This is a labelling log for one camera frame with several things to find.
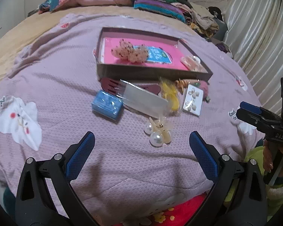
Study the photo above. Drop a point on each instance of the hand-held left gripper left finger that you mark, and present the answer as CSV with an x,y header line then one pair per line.
x,y
81,155

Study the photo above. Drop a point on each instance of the white wardrobe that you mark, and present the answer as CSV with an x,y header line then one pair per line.
x,y
11,9

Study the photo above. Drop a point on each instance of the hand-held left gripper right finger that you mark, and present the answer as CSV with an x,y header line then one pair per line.
x,y
204,156

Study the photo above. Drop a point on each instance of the person's green fleece clothing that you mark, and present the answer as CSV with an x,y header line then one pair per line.
x,y
252,151

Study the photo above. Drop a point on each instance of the teal purple striped cloth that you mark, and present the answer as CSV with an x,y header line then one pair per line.
x,y
159,8

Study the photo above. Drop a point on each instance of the white satin curtain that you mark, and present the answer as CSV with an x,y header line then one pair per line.
x,y
259,40

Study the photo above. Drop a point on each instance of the clear plastic bag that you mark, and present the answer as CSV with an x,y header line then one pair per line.
x,y
141,97

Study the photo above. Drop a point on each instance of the yellow hair accessory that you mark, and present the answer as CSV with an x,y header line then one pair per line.
x,y
171,94

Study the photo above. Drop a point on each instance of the person's right hand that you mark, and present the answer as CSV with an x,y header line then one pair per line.
x,y
267,156

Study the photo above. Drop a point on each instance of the red floral blanket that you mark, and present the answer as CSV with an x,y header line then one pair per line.
x,y
169,213

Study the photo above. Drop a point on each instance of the pile of clothes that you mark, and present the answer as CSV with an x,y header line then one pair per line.
x,y
200,16

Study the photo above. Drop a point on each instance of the pink hair claw clip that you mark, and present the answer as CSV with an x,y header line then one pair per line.
x,y
191,62

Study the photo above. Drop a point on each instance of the maroon snap hair clip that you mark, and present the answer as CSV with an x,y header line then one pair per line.
x,y
108,84

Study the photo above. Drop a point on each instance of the brown shallow box pink lining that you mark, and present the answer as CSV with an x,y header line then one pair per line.
x,y
153,70

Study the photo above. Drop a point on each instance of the blue printed card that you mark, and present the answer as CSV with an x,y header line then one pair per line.
x,y
159,55

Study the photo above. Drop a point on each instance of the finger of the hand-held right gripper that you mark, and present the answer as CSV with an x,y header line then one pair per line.
x,y
250,106
247,119

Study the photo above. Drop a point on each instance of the white card of flower pins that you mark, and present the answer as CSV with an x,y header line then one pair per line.
x,y
192,100

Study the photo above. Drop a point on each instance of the pearl bow hair clip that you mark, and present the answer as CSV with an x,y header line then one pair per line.
x,y
159,130

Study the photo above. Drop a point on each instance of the small blue box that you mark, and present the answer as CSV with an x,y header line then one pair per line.
x,y
106,103

